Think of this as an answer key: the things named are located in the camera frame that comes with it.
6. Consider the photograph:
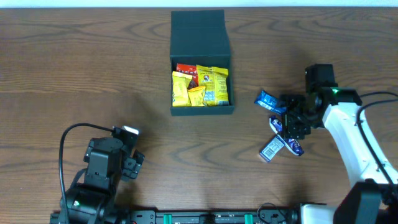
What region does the red snack packet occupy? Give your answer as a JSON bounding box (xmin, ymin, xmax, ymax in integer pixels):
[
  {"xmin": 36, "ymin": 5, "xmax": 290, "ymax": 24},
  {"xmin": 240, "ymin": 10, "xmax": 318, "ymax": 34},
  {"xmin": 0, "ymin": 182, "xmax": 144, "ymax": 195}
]
[{"xmin": 177, "ymin": 63, "xmax": 198, "ymax": 89}]

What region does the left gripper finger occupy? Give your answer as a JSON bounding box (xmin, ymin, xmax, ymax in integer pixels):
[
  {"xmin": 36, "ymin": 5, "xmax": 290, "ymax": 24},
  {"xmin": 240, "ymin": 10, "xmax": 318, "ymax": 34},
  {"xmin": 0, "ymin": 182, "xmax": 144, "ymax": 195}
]
[
  {"xmin": 132, "ymin": 150, "xmax": 145, "ymax": 174},
  {"xmin": 121, "ymin": 157, "xmax": 137, "ymax": 181}
]

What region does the yellow snack bar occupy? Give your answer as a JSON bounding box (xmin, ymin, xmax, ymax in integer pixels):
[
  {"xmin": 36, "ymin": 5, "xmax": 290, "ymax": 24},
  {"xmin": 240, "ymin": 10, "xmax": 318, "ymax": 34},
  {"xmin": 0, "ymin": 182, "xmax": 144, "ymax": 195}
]
[{"xmin": 172, "ymin": 71, "xmax": 193, "ymax": 107}]

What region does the small yellow orange snack packet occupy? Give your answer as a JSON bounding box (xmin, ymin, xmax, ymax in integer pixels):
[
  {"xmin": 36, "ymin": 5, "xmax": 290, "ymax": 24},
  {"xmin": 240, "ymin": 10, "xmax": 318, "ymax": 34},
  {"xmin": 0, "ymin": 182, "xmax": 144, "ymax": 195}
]
[{"xmin": 188, "ymin": 86, "xmax": 206, "ymax": 107}]

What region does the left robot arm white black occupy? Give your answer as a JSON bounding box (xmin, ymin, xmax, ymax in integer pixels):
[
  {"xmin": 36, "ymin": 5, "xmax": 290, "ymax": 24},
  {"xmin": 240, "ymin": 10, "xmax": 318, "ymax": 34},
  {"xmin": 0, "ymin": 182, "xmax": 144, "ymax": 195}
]
[{"xmin": 50, "ymin": 123, "xmax": 145, "ymax": 223}]

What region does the large yellow Hacks candy bag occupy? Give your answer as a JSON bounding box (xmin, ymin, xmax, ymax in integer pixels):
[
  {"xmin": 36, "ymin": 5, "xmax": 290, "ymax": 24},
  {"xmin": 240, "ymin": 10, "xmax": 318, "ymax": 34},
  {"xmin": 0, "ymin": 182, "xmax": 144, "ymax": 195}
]
[{"xmin": 197, "ymin": 65, "xmax": 229, "ymax": 106}]

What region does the purple chocolate bar wrapper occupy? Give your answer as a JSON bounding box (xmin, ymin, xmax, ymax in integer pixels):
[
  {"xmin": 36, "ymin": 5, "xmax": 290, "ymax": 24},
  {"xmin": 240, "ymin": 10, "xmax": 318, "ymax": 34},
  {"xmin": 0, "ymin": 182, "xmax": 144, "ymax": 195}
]
[{"xmin": 269, "ymin": 116, "xmax": 304, "ymax": 156}]

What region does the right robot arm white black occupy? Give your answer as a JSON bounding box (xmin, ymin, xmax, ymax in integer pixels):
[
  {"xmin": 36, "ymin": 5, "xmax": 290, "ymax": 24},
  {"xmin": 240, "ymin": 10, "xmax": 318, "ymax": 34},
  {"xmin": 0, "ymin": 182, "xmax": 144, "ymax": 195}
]
[{"xmin": 279, "ymin": 64, "xmax": 397, "ymax": 223}]

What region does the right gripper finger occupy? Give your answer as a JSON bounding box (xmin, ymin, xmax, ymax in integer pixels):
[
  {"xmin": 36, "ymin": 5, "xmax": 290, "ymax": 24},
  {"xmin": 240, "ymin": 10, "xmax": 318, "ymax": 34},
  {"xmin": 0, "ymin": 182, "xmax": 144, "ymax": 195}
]
[
  {"xmin": 279, "ymin": 94, "xmax": 306, "ymax": 114},
  {"xmin": 282, "ymin": 113, "xmax": 311, "ymax": 140}
]

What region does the blue cookie wrapper bar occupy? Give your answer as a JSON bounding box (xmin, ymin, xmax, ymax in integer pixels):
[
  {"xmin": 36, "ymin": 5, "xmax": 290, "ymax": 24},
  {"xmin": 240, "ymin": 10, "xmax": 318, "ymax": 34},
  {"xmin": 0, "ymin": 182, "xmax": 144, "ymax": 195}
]
[{"xmin": 254, "ymin": 90, "xmax": 287, "ymax": 115}]

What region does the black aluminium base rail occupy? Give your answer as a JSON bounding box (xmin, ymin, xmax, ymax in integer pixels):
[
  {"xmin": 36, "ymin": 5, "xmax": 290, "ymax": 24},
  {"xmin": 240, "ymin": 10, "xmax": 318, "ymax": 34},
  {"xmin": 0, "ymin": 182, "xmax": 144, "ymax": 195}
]
[{"xmin": 49, "ymin": 208, "xmax": 365, "ymax": 224}]

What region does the small blue card box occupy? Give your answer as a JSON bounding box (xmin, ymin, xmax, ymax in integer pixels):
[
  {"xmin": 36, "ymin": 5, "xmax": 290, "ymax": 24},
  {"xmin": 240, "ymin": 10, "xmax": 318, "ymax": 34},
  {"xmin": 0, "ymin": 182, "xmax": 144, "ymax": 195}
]
[{"xmin": 259, "ymin": 135, "xmax": 284, "ymax": 162}]

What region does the black gift box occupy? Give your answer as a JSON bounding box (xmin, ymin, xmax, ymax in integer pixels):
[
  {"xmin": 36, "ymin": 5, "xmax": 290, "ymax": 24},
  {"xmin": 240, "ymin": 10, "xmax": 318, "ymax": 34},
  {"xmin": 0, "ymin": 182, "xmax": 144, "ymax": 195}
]
[{"xmin": 170, "ymin": 10, "xmax": 235, "ymax": 116}]

